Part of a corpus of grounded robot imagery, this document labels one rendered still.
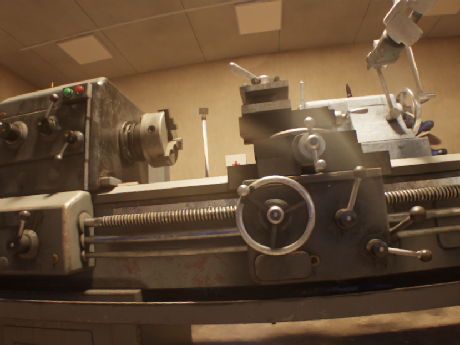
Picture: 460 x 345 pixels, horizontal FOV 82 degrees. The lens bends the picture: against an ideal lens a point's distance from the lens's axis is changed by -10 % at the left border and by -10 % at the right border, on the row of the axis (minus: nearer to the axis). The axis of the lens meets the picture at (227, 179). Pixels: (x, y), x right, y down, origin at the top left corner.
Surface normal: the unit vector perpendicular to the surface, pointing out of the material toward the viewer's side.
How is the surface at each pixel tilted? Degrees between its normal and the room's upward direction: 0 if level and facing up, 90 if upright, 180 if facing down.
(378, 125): 66
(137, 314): 90
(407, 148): 90
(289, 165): 90
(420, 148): 90
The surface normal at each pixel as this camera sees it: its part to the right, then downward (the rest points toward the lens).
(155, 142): -0.11, 0.24
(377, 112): -0.16, -0.40
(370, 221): -0.15, -0.16
